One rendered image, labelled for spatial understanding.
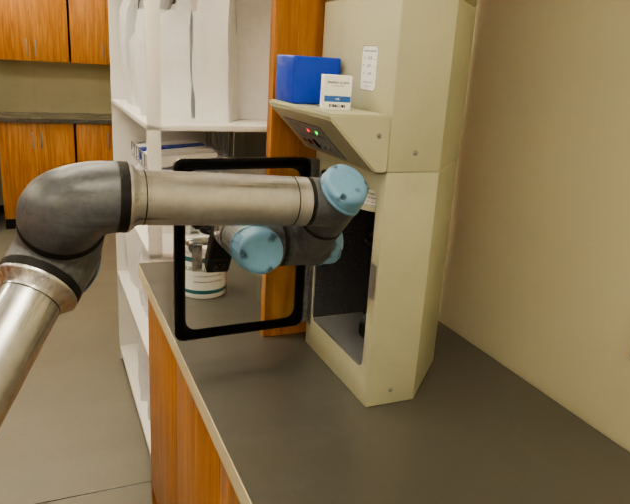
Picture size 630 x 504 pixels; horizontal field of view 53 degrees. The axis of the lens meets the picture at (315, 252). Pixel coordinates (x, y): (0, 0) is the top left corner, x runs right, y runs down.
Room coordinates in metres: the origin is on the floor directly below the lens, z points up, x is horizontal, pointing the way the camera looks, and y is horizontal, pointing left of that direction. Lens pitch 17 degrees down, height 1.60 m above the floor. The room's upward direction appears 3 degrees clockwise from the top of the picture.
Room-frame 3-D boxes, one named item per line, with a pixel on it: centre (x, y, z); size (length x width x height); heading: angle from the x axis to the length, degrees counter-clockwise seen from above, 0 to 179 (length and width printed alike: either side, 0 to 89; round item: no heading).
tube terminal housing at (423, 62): (1.31, -0.17, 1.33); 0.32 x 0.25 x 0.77; 24
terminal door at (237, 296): (1.33, 0.16, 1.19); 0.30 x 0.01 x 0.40; 117
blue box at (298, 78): (1.33, 0.04, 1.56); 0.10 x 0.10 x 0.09; 24
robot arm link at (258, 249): (1.00, 0.10, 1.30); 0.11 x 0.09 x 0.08; 26
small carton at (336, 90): (1.20, -0.02, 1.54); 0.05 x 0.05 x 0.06; 7
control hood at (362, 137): (1.24, 0.00, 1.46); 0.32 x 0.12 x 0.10; 24
